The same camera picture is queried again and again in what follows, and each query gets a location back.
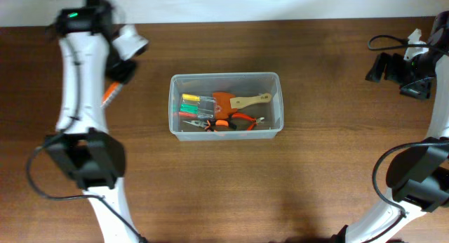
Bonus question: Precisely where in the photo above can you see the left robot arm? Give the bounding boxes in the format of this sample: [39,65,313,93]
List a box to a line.
[41,0,149,242]

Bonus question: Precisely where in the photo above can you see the clear screwdriver set case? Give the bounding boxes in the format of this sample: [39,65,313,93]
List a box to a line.
[173,93,222,119]

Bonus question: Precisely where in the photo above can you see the orange black needle-nose pliers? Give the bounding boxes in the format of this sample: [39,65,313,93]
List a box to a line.
[183,120,236,131]

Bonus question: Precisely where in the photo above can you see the right black cable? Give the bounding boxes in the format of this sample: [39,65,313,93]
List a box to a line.
[367,34,449,216]

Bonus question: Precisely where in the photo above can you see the left black cable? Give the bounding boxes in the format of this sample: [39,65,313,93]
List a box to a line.
[25,35,148,243]

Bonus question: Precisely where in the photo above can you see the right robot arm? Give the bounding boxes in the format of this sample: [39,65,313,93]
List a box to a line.
[330,11,448,242]

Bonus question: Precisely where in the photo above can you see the orange socket bit holder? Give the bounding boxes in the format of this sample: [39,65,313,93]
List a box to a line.
[101,81,123,108]

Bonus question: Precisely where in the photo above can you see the black cable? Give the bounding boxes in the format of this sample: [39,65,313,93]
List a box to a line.
[367,34,449,216]
[25,35,148,243]

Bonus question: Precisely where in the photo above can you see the clear plastic container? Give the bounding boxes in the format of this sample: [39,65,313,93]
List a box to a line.
[168,72,283,141]

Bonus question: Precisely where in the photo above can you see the orange scraper with wooden handle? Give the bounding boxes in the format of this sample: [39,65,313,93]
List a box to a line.
[213,92,272,120]

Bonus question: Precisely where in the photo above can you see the red handled cutting pliers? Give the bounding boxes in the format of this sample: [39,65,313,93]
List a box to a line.
[230,112,264,131]

